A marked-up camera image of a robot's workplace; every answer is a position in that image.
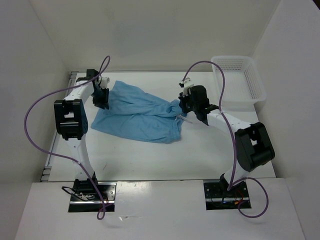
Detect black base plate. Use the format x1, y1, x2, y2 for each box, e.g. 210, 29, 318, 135
64, 182, 117, 213
203, 179, 252, 211

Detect purple cable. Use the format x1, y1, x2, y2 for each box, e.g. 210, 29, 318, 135
24, 55, 115, 220
181, 60, 269, 219

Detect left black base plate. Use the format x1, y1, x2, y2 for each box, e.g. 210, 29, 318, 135
64, 182, 117, 213

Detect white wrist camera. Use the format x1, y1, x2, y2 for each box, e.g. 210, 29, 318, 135
179, 77, 194, 97
99, 77, 110, 89

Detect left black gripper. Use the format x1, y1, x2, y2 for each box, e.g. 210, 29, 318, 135
90, 86, 109, 110

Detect light blue shorts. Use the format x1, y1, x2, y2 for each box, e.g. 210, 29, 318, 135
91, 80, 186, 144

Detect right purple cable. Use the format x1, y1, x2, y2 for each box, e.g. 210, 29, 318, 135
181, 60, 269, 219

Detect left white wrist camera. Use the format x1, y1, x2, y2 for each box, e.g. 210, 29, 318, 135
99, 77, 110, 89

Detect white plastic basket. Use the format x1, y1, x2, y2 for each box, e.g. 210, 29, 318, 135
211, 55, 267, 109

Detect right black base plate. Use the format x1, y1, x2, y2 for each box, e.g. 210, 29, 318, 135
203, 179, 252, 211

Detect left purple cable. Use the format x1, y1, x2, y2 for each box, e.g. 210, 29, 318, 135
24, 55, 115, 220

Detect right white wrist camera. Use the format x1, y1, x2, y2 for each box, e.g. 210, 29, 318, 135
179, 77, 194, 97

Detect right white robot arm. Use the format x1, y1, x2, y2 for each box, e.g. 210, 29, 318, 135
178, 83, 275, 197

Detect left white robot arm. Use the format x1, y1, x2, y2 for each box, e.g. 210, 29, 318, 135
54, 69, 110, 201

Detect aluminium table edge rail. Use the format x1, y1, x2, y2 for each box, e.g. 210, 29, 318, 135
39, 71, 78, 182

